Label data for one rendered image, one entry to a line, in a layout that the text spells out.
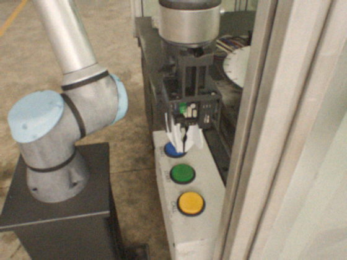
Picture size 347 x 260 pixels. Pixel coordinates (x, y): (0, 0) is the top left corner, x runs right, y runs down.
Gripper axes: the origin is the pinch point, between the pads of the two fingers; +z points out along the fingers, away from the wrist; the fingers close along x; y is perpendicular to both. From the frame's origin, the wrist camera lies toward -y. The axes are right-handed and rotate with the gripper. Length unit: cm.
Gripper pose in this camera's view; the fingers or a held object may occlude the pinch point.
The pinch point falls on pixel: (182, 142)
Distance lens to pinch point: 51.2
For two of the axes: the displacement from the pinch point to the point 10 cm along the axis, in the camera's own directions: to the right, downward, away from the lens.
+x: 9.8, -1.1, 1.4
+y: 1.8, 6.2, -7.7
